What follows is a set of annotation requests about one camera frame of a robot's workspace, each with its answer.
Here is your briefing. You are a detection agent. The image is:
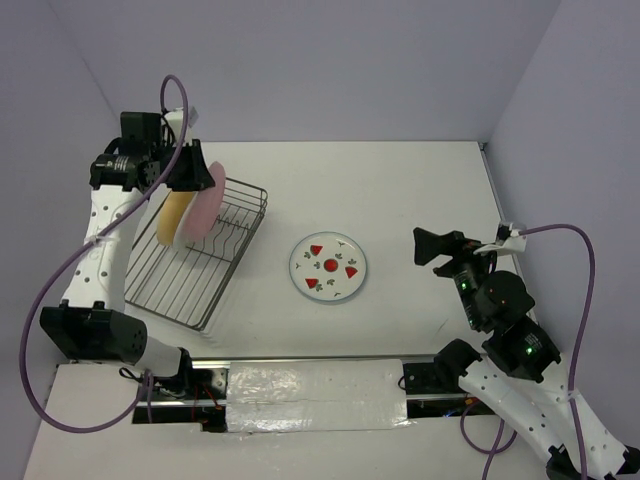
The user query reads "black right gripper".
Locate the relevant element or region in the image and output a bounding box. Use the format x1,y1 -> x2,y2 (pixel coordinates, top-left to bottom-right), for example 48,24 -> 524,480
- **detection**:
411,225 -> 504,327

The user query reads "pink plate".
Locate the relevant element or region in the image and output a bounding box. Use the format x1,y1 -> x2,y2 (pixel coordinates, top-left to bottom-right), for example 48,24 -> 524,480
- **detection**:
182,162 -> 226,243

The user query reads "white strawberry pattern plate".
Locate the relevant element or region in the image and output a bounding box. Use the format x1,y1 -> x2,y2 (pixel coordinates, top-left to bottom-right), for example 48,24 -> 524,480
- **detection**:
289,231 -> 368,303

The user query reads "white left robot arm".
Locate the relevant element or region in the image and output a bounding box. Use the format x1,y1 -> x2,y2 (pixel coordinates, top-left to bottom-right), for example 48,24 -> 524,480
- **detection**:
40,109 -> 226,399

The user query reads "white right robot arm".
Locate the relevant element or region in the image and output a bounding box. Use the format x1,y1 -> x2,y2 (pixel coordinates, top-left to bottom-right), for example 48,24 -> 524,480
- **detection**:
413,223 -> 639,479

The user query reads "yellow plate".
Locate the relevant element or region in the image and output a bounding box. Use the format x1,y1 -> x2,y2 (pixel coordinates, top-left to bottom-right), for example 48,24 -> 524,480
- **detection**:
156,191 -> 195,246

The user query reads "white plate blue rim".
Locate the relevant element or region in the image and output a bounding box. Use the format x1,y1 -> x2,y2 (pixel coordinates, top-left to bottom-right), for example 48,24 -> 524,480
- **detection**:
173,214 -> 199,248

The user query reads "silver foil tape cover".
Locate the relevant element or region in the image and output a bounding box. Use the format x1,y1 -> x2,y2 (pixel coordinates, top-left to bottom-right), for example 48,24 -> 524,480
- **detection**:
226,359 -> 409,433

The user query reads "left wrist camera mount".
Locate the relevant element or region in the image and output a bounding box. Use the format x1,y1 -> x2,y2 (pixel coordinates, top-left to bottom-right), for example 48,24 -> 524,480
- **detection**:
163,107 -> 199,144

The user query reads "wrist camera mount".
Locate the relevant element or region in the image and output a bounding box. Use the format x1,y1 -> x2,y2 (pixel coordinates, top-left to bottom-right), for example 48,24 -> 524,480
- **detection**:
473,221 -> 527,257
163,107 -> 199,144

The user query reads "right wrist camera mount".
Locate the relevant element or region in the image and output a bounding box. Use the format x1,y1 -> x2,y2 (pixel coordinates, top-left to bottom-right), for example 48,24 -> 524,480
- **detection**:
473,221 -> 527,257

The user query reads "metal wire dish rack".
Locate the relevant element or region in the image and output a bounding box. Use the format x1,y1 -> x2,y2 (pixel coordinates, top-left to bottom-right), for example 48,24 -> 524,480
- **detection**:
125,178 -> 268,331

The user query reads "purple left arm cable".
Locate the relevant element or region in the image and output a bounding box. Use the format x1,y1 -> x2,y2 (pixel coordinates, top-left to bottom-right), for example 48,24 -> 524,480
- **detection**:
18,74 -> 190,433

